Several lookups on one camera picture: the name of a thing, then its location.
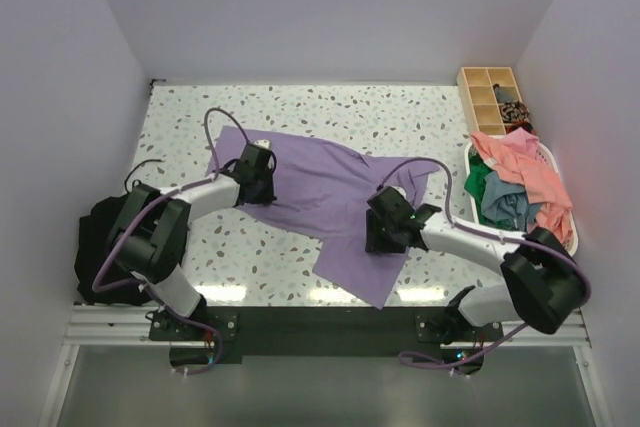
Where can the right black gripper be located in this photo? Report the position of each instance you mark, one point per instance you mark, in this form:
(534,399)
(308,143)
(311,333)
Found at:
(374,244)

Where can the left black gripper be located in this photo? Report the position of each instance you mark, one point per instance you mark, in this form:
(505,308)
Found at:
(268,196)

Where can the purple t shirt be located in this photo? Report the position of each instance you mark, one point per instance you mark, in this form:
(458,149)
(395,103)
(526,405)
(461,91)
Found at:
(322,189)

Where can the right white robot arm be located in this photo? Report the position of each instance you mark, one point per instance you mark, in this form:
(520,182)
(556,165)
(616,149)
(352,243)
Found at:
(542,285)

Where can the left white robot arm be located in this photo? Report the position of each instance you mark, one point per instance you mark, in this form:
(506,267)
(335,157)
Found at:
(206,196)

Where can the green t shirt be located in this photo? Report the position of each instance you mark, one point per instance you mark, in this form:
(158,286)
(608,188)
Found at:
(475,186)

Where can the blue t shirt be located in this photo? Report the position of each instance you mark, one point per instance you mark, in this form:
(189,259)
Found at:
(508,202)

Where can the pink t shirt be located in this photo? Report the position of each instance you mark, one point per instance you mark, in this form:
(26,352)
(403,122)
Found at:
(518,159)

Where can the wooden compartment box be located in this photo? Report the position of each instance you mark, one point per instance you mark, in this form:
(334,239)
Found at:
(479,103)

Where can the black folded t shirt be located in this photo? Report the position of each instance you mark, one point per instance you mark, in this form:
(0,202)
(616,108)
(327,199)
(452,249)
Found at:
(95,252)

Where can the patterned cloth in box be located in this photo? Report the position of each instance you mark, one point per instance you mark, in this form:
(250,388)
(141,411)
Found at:
(514,113)

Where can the white laundry basket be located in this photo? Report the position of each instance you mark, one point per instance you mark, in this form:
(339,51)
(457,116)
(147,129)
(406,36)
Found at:
(571,245)

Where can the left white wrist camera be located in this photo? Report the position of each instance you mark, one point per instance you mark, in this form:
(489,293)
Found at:
(263,143)

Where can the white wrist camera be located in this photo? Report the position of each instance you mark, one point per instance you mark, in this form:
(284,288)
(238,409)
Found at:
(400,191)
(263,143)

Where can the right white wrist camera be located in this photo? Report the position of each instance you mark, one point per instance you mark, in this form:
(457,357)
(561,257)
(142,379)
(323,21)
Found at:
(400,191)

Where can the black mounting base plate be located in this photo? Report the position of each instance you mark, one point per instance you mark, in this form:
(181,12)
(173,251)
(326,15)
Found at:
(410,334)

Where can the aluminium rail frame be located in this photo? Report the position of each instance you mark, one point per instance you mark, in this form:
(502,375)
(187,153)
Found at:
(115,325)

